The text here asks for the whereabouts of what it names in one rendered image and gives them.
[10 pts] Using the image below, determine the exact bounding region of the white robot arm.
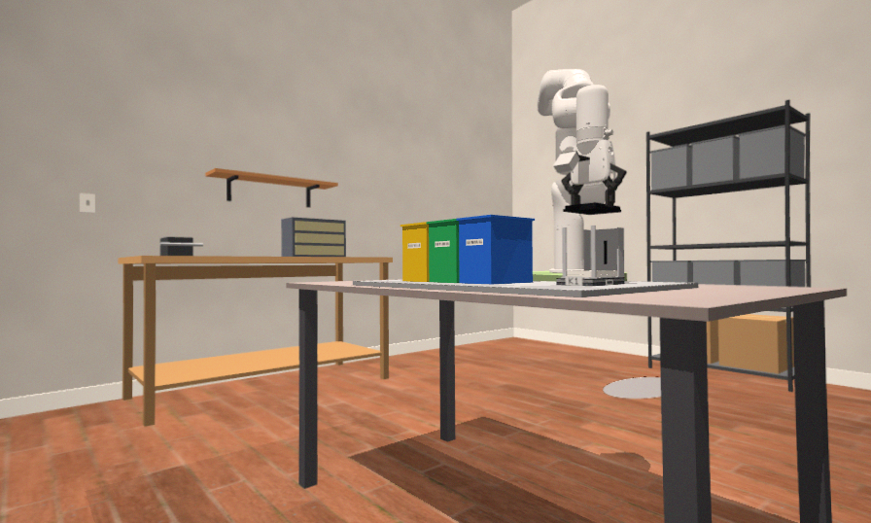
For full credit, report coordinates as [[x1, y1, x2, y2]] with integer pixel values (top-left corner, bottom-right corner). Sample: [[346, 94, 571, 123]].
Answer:
[[538, 69, 613, 273]]

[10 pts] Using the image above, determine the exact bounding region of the yellow open bin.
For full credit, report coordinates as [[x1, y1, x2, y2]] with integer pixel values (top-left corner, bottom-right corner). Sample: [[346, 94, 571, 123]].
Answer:
[[401, 222, 429, 282]]

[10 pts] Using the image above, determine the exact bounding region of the blue bin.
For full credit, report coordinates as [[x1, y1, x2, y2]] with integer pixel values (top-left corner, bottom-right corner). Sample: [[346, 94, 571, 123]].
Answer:
[[456, 215, 535, 284]]

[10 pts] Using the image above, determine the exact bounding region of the green bin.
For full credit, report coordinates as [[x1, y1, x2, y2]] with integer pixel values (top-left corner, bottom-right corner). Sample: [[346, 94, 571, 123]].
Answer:
[[427, 219, 460, 283]]

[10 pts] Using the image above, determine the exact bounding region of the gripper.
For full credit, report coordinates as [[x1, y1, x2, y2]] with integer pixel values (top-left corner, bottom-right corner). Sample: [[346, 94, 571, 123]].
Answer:
[[561, 138, 627, 207]]

